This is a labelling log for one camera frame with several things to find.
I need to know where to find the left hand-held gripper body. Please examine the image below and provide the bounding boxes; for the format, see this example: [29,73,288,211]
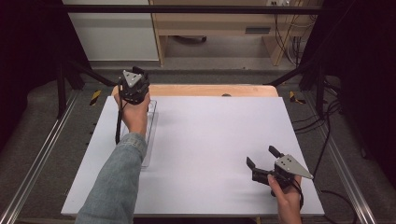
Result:
[118,69,150,105]

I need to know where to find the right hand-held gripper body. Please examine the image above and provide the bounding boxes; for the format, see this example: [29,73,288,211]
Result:
[270,154,315,190]

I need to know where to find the clear plastic packaging box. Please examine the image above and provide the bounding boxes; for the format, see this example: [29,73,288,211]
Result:
[120,99,160,171]

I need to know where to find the person's right hand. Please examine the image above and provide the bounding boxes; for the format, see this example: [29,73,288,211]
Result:
[266,174,304,224]

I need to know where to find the person's left hand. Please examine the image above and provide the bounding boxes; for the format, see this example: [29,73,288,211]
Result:
[113,91,151,137]

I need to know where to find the white cabinet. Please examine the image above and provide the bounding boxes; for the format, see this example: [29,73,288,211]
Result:
[62,0,160,63]

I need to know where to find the yellow black floor tape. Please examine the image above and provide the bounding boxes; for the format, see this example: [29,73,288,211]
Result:
[89,90,103,106]
[289,91,307,105]

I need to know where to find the light wooden table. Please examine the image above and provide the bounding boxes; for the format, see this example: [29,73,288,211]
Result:
[111,83,279,98]

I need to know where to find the light wooden desk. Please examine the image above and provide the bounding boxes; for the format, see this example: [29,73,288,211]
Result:
[148,0,323,67]

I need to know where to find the black curtain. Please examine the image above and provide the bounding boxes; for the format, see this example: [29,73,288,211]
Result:
[0,0,92,152]
[300,0,396,183]

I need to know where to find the white power strip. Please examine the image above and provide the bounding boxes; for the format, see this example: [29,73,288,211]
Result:
[266,0,292,7]

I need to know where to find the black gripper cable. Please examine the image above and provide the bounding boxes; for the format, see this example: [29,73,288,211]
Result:
[291,178,305,210]
[114,78,126,146]

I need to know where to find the black frame strut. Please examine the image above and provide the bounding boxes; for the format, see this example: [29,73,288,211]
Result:
[56,57,120,119]
[264,59,328,119]

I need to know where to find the aluminium floor rail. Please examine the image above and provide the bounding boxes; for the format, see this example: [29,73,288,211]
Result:
[303,90,378,224]
[0,90,80,224]

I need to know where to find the black floor cables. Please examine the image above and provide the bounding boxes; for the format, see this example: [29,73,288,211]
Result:
[292,77,359,224]

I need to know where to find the black horizontal frame bar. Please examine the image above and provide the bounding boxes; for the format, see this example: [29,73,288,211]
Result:
[40,4,344,15]

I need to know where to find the hanging cable bundle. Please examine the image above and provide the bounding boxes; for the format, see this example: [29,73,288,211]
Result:
[274,12,316,67]

